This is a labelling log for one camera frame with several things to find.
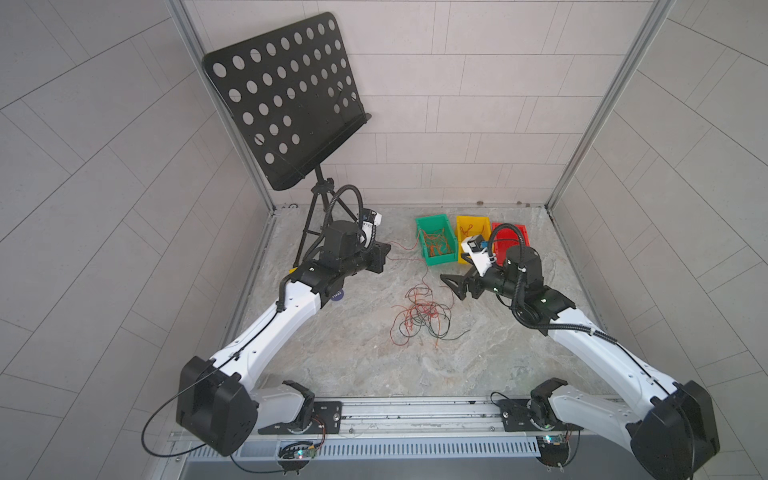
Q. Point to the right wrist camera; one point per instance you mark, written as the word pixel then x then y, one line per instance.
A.
pixel 476 250

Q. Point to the red plastic bin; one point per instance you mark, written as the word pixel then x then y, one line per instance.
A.
pixel 506 239

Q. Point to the green plastic bin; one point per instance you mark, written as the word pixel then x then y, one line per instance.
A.
pixel 437 239

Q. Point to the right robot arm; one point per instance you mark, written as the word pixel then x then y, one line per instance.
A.
pixel 668 426

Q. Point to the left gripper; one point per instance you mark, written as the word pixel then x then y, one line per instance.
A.
pixel 377 255

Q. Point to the black perforated music stand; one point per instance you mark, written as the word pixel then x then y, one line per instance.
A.
pixel 292 95

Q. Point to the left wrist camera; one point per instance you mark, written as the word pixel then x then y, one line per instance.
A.
pixel 371 219

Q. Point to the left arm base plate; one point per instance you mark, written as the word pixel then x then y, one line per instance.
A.
pixel 325 418

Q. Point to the yellow plastic bin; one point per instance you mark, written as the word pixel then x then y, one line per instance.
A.
pixel 468 226

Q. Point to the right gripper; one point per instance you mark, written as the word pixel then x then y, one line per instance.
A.
pixel 461 280

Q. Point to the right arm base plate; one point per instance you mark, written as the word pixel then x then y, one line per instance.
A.
pixel 516 416

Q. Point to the green circuit board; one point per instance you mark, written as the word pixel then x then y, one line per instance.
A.
pixel 299 451
pixel 554 451

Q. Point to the right green circuit board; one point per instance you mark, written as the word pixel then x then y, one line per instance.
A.
pixel 554 451

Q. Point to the aluminium mounting rail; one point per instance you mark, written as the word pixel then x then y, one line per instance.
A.
pixel 420 417

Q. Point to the left green circuit board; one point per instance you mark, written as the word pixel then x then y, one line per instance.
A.
pixel 299 451

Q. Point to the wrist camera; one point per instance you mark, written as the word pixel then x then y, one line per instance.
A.
pixel 476 250
pixel 371 219

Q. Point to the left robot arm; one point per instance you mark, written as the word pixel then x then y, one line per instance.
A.
pixel 218 401

